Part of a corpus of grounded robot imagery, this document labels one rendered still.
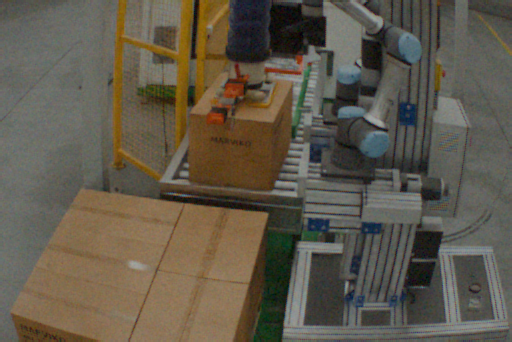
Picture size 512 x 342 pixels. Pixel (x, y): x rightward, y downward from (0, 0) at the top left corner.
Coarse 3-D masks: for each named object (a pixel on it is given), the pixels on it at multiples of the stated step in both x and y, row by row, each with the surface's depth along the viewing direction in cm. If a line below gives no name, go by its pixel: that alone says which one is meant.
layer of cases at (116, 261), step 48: (96, 192) 364; (96, 240) 323; (144, 240) 327; (192, 240) 331; (240, 240) 333; (48, 288) 283; (96, 288) 289; (144, 288) 293; (192, 288) 297; (240, 288) 299; (48, 336) 262; (96, 336) 258; (144, 336) 263; (192, 336) 267; (240, 336) 291
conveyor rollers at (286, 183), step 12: (276, 60) 554; (288, 60) 557; (312, 72) 531; (300, 84) 508; (312, 84) 512; (312, 96) 491; (300, 120) 452; (300, 132) 436; (300, 144) 422; (288, 156) 412; (300, 156) 411; (288, 168) 396; (180, 180) 379; (288, 180) 388; (288, 192) 373
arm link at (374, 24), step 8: (352, 0) 257; (344, 8) 258; (352, 8) 258; (360, 8) 260; (352, 16) 262; (360, 16) 261; (368, 16) 262; (376, 16) 267; (368, 24) 265; (376, 24) 265; (384, 24) 267; (368, 32) 270; (376, 32) 267
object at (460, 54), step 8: (456, 0) 566; (464, 0) 560; (456, 8) 570; (464, 8) 564; (456, 16) 573; (464, 16) 568; (456, 24) 577; (464, 24) 572; (456, 32) 579; (464, 32) 576; (456, 40) 583; (464, 40) 580; (456, 48) 586; (464, 48) 584; (456, 56) 590; (464, 56) 588; (456, 64) 593; (464, 64) 591; (456, 72) 597; (464, 72) 595; (456, 80) 601; (464, 80) 599; (456, 88) 604; (464, 88) 603; (456, 96) 608
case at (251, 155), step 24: (288, 96) 386; (192, 120) 355; (240, 120) 350; (264, 120) 349; (288, 120) 397; (192, 144) 361; (216, 144) 358; (240, 144) 355; (264, 144) 353; (288, 144) 409; (192, 168) 366; (216, 168) 364; (240, 168) 361; (264, 168) 358
